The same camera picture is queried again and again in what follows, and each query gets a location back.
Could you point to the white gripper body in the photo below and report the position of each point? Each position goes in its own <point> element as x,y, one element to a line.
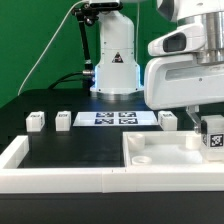
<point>174,78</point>

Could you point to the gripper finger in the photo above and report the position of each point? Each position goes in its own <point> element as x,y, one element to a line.
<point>192,112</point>

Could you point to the white square table top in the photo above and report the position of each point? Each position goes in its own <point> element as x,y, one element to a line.
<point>167,151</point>

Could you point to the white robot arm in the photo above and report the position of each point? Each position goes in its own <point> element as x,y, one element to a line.
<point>118,73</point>

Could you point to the white sheet with tags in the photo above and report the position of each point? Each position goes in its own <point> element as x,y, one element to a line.
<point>117,118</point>

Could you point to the white U-shaped fence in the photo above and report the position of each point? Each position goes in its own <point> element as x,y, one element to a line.
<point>14,180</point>

